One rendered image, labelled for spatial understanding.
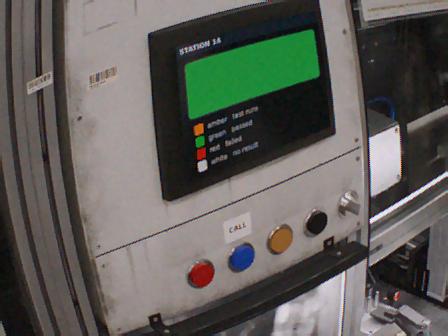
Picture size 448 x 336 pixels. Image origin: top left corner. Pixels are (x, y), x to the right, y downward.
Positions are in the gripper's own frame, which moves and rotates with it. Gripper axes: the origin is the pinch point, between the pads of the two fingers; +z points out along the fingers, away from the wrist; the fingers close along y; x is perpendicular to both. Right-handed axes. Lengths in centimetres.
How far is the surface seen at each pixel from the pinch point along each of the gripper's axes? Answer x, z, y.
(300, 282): 35, -19, 36
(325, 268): 31, -18, 36
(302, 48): 31, -17, 66
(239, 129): 42, -17, 59
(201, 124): 47, -17, 61
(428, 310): -21.8, 5.6, -9.5
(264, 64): 37, -17, 65
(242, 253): 42, -16, 43
